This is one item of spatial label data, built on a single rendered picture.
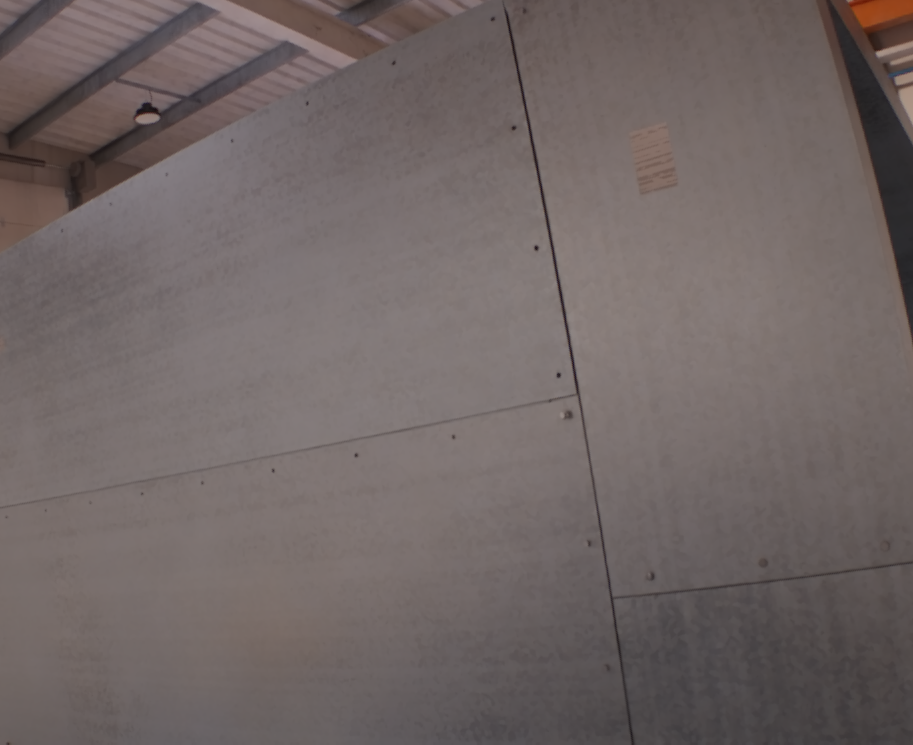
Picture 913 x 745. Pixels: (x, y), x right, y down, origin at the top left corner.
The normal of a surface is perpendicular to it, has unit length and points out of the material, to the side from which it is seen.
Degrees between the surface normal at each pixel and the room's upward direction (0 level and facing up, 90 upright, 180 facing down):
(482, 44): 90
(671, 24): 90
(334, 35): 90
